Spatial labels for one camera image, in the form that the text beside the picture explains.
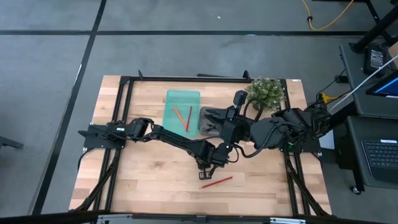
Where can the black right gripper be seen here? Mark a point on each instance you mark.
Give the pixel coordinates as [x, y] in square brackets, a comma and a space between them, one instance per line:
[236, 124]

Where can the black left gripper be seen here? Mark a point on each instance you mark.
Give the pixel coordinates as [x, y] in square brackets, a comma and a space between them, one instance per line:
[217, 154]

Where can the black clear retractable pen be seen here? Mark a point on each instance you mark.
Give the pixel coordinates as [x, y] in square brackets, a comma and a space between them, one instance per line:
[212, 127]

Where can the dark red wooden pencil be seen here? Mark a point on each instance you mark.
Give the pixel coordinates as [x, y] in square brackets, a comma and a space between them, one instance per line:
[189, 118]

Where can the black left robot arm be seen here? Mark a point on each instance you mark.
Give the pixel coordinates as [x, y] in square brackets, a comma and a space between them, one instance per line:
[174, 138]

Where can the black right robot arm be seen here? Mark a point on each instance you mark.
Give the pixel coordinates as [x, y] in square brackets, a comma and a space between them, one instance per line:
[280, 130]

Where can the grey translucent plastic bin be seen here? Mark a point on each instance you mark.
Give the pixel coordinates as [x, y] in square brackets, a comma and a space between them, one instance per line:
[203, 130]

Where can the green potted plant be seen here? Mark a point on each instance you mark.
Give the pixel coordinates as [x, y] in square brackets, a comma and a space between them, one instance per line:
[267, 91]

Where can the teal translucent plastic bin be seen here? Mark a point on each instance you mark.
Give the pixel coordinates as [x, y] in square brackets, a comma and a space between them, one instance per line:
[180, 99]

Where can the yellow plug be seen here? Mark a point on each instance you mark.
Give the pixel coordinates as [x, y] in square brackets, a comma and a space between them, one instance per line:
[324, 98]

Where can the white and blue box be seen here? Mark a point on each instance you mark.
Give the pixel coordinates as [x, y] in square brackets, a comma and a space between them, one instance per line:
[328, 141]

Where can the dark grey desk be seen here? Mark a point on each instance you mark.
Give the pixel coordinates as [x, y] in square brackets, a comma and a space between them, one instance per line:
[354, 93]
[354, 161]

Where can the black caster wheel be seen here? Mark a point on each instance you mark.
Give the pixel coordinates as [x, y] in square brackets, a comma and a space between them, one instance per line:
[356, 190]

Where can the black laptop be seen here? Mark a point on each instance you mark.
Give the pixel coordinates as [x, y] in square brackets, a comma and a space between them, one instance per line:
[382, 158]

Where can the black power adapter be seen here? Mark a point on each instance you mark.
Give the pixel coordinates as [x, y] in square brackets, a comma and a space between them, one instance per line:
[376, 59]

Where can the blue lit screen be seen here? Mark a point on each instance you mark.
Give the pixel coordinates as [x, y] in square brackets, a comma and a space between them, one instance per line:
[387, 88]

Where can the black diagonal pole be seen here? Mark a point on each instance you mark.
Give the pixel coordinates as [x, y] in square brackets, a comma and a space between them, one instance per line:
[377, 29]

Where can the brown cardboard box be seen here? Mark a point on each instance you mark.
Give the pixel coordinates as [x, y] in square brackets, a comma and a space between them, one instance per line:
[394, 53]

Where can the black stand foot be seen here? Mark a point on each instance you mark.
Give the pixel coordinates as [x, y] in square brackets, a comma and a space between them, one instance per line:
[9, 143]

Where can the black camera mounting bar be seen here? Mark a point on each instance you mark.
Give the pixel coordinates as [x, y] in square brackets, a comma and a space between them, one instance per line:
[161, 216]

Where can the black aluminium table frame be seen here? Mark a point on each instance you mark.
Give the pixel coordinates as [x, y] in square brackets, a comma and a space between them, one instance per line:
[186, 79]

